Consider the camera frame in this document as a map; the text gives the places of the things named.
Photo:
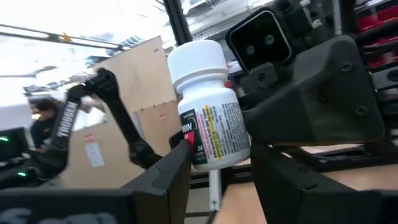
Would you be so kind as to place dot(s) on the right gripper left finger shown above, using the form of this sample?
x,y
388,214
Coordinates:
x,y
155,193

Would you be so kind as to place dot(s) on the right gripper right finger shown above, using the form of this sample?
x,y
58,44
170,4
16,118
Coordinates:
x,y
295,199

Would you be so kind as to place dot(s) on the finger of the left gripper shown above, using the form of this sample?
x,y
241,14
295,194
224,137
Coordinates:
x,y
326,102
176,140

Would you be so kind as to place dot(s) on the small white Excedrin bottle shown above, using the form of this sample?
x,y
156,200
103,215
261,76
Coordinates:
x,y
211,124

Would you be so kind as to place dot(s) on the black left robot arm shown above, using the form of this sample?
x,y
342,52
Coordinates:
x,y
66,121

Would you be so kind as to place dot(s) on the brown cardboard box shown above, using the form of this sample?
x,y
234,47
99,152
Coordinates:
x,y
105,168
146,68

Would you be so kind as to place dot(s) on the white tube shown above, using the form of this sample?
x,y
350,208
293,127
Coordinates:
x,y
215,189

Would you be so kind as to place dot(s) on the red storage bin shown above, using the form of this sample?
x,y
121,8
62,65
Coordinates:
x,y
377,18
384,59

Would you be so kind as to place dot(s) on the person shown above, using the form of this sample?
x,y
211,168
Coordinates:
x,y
42,130

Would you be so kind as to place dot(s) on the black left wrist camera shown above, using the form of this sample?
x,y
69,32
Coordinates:
x,y
259,40

